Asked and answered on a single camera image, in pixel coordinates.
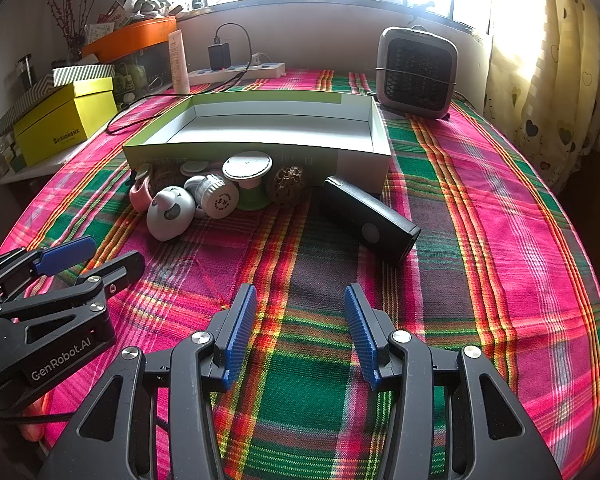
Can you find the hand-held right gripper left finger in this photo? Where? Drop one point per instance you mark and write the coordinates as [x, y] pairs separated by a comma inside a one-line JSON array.
[[242, 325]]

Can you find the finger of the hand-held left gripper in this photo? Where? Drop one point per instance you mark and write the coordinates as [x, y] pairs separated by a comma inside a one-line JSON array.
[[115, 270], [65, 255]]

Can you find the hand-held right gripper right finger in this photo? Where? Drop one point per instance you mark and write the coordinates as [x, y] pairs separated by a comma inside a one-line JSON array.
[[360, 330]]

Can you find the white round animal toy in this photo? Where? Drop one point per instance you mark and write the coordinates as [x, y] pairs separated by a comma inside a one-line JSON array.
[[167, 212]]

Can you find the pink plastic clip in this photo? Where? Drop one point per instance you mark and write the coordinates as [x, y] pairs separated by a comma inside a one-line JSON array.
[[141, 195], [195, 166]]

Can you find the brown walnut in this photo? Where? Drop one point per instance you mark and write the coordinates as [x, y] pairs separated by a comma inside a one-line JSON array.
[[290, 185], [165, 178]]

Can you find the black rectangular device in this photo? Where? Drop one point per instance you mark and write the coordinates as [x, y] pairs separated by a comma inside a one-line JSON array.
[[370, 220]]

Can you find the white ribbed jar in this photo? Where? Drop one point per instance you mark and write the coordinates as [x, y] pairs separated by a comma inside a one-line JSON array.
[[219, 199]]

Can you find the green cup with white lid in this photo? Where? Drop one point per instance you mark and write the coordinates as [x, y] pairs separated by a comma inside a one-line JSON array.
[[247, 165]]

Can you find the green white cardboard box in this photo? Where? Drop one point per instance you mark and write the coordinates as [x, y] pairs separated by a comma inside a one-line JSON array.
[[280, 125]]

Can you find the small green boxes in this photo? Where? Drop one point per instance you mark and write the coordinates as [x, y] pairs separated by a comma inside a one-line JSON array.
[[7, 157]]

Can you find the yellow box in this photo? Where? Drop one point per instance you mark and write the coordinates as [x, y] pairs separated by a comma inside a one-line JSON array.
[[65, 120]]

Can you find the green white striped box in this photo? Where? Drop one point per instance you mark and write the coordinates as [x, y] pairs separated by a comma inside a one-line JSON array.
[[80, 74]]

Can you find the dark lidded jar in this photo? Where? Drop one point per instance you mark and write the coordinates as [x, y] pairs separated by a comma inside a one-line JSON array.
[[24, 72]]

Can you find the glass tank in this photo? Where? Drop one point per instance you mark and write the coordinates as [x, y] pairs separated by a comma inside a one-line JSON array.
[[145, 70]]

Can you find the dried branches in vase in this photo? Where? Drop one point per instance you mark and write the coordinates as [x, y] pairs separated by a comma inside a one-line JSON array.
[[75, 52]]

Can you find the cream tube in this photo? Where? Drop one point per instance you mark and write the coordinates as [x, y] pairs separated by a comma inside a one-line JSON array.
[[178, 65]]

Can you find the orange box with items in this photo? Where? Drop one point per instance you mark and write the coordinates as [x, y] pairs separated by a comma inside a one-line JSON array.
[[130, 35]]

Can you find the pile of paper packets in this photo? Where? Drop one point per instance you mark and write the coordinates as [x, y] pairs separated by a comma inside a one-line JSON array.
[[105, 25]]

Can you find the black charger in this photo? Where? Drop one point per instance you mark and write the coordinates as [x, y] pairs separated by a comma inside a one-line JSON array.
[[220, 57]]

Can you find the white power strip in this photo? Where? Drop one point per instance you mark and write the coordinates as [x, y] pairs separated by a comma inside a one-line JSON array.
[[260, 71]]

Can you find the grey space heater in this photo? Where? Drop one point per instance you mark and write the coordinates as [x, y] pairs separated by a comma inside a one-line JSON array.
[[415, 75]]

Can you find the cream heart print curtain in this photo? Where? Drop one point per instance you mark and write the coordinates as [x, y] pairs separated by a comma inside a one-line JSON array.
[[545, 60]]

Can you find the white wall plug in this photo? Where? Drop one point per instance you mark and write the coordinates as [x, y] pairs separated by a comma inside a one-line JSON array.
[[261, 58]]

